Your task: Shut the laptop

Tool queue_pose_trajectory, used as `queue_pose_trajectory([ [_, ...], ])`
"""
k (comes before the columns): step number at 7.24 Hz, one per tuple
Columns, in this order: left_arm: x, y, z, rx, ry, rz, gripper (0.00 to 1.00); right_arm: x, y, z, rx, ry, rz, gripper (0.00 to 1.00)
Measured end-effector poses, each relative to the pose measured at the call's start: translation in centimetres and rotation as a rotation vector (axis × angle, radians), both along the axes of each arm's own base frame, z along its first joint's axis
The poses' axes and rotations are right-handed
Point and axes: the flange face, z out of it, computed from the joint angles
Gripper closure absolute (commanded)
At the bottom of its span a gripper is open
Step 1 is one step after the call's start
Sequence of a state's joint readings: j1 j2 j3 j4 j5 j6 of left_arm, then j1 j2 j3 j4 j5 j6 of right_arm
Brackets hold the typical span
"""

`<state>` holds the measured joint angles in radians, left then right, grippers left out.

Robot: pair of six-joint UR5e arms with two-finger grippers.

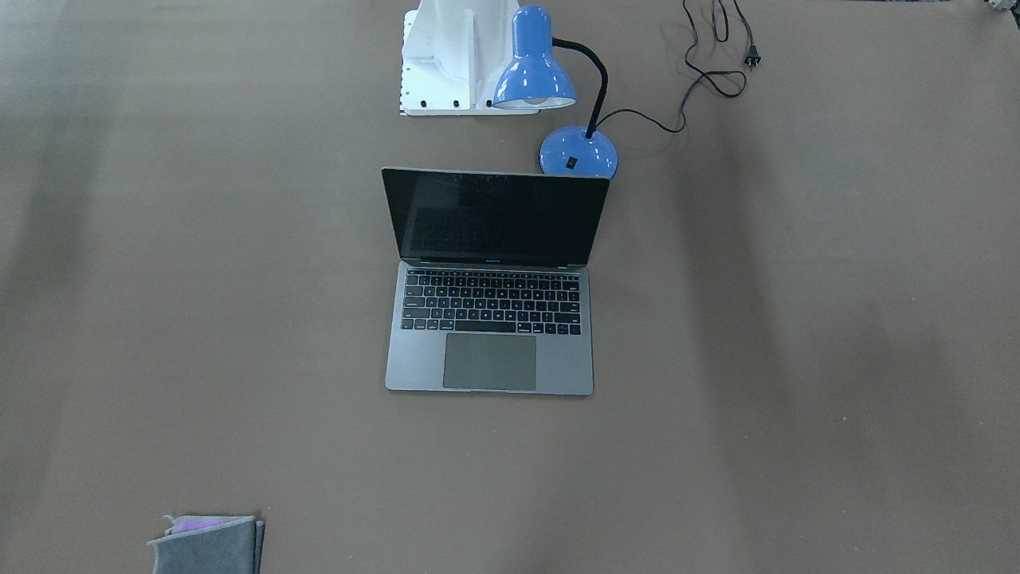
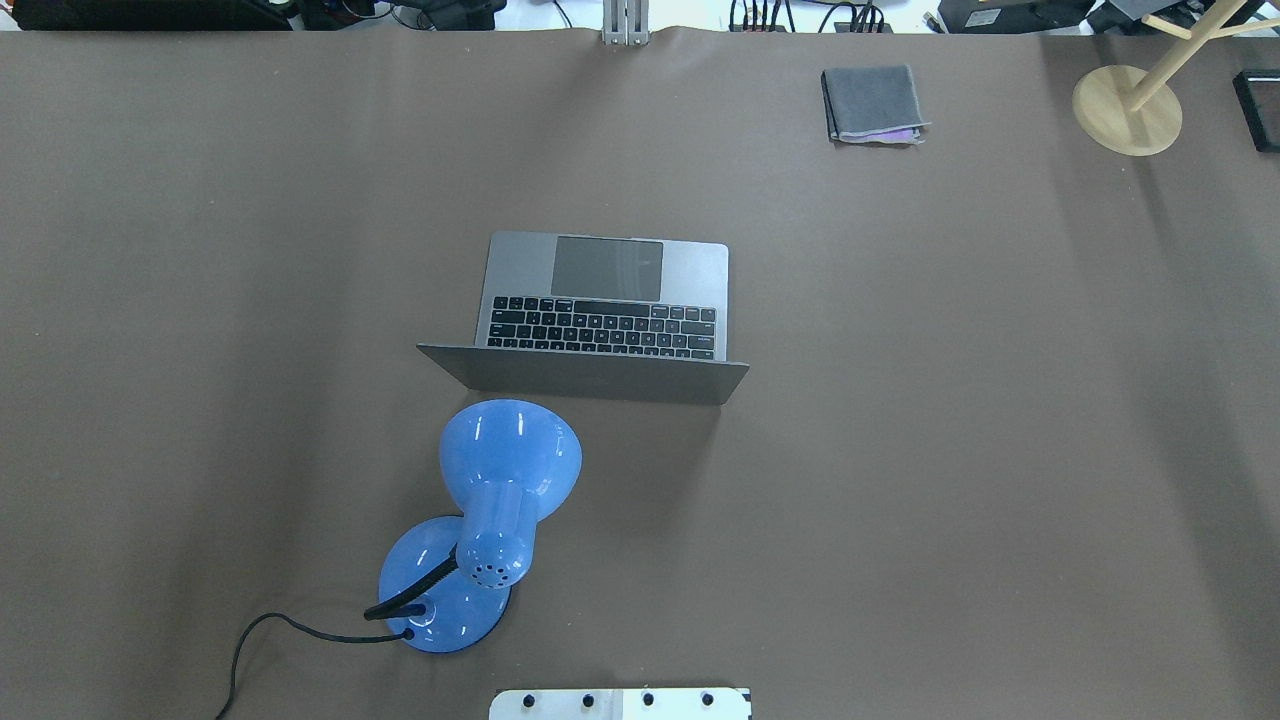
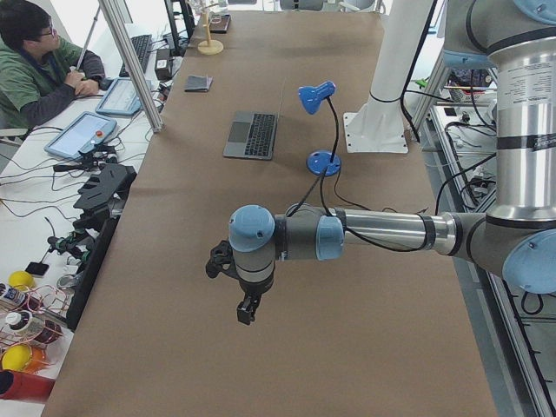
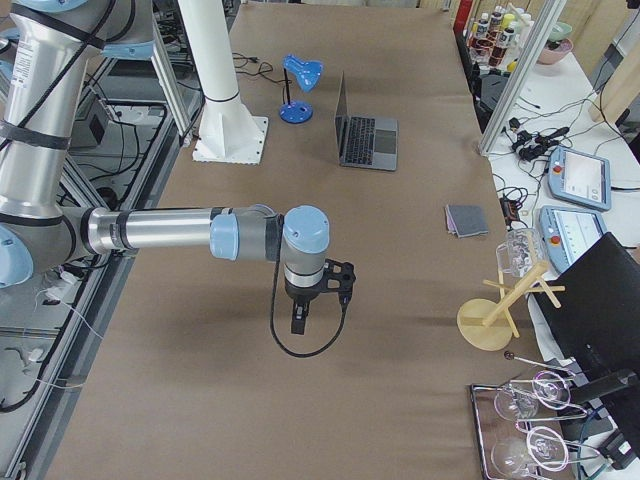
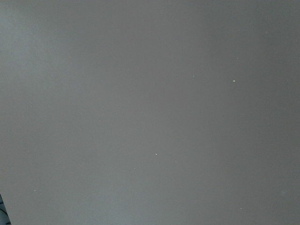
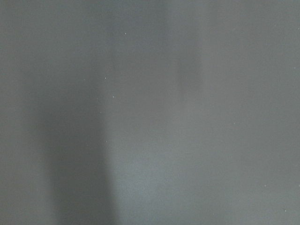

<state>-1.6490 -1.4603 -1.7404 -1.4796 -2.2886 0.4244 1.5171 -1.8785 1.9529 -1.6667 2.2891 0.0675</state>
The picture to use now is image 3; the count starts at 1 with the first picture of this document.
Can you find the black tool stand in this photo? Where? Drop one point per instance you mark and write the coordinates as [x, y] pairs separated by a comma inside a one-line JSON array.
[[93, 230]]

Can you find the blue desk lamp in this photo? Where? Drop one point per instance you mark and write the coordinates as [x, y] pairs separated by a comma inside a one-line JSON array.
[[324, 159]]

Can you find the yellow ball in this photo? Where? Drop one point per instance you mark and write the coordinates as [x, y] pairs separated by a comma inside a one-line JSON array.
[[22, 280]]

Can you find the aluminium frame post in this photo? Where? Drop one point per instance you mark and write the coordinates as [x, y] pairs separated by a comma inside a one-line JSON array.
[[124, 46]]

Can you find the far blue teach pendant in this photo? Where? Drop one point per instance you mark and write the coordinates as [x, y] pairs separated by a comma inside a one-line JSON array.
[[120, 99]]

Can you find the white camera pillar base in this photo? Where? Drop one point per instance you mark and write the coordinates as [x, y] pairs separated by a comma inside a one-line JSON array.
[[378, 127]]

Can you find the near blue teach pendant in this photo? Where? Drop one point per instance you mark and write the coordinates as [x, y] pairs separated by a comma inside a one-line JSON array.
[[81, 136]]

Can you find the black keyboard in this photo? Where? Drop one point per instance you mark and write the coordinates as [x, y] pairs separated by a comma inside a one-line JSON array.
[[141, 45]]

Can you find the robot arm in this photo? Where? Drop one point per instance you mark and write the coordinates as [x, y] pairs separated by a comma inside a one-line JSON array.
[[514, 239]]

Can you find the seated person green shirt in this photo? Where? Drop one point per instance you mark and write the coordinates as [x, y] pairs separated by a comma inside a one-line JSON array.
[[41, 72]]

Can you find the wooden mug stand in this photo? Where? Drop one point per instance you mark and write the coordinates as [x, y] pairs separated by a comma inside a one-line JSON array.
[[207, 10]]

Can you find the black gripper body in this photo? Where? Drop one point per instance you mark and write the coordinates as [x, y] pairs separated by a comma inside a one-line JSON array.
[[252, 291]]

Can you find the blue teach pendant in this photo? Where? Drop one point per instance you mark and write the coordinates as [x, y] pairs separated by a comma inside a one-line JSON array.
[[120, 99], [81, 136]]

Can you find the folded grey cloth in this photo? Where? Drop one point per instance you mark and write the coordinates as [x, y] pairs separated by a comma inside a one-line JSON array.
[[198, 83]]

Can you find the grey laptop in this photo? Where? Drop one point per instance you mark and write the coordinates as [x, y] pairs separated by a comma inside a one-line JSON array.
[[252, 133]]

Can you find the black tray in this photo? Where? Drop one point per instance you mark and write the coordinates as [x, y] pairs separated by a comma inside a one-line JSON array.
[[219, 24]]

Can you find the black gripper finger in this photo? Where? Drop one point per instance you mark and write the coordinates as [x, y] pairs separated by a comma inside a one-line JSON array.
[[246, 309]]

